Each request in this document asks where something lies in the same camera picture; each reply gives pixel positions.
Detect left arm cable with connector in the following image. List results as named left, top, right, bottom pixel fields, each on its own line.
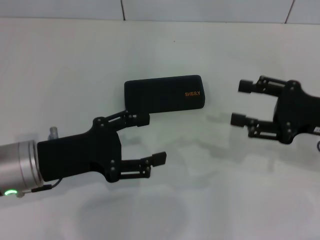
left=17, top=178, right=62, bottom=198

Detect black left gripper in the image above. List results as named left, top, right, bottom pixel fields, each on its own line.
left=36, top=110, right=168, bottom=183

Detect black glasses case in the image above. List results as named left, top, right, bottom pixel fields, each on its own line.
left=123, top=74, right=206, bottom=115

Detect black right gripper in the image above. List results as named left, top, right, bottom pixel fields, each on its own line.
left=230, top=75, right=320, bottom=145

